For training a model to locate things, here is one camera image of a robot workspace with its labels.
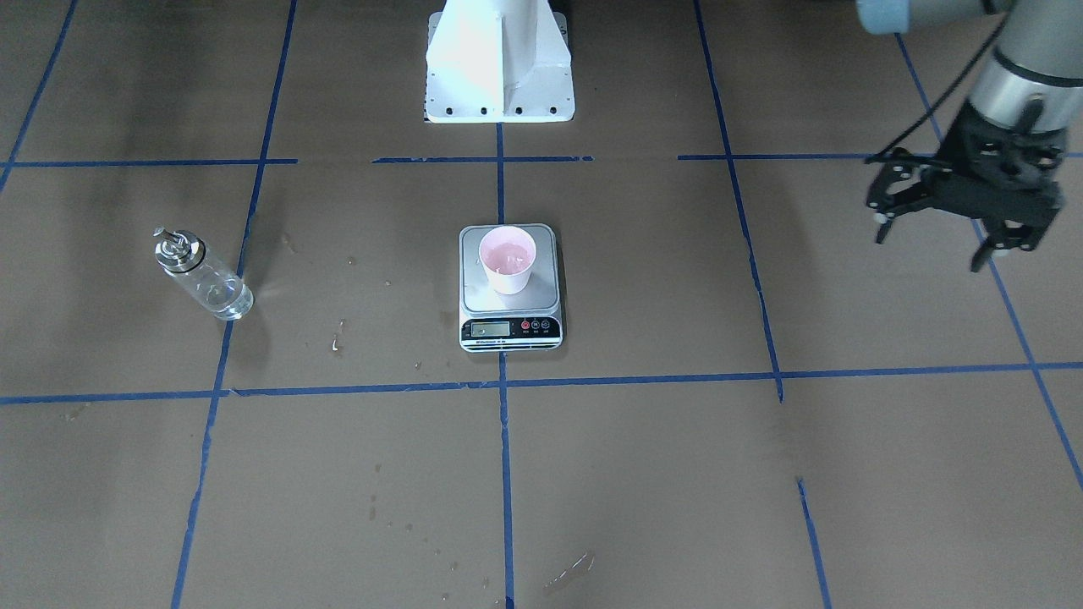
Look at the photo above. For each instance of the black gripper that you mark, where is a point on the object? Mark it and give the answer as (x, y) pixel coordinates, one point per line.
(970, 145)

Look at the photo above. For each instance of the silver digital kitchen scale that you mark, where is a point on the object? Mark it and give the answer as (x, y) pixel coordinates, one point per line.
(492, 322)

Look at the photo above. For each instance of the clear glass sauce bottle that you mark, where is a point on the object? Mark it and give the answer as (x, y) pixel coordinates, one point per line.
(207, 278)

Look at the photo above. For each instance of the pink plastic cup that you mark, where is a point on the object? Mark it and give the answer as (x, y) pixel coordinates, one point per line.
(507, 255)

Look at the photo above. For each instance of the white pedestal column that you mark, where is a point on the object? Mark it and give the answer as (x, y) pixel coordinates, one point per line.
(498, 62)

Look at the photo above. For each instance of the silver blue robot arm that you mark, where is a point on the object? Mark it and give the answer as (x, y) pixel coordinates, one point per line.
(1032, 55)

